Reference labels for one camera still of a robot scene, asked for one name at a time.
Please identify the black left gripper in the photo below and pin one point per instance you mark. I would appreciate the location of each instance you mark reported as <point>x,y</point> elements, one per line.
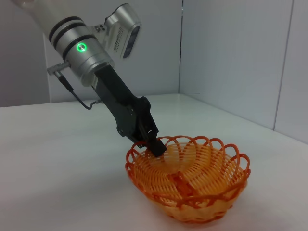
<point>120,103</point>

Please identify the orange plastic woven basket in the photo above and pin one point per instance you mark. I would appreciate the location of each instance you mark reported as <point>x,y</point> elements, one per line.
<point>204,168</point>

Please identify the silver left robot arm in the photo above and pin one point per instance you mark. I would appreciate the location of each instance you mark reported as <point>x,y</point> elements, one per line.
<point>79,57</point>

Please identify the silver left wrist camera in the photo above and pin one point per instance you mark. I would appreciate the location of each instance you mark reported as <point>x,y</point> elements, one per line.
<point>122,31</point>

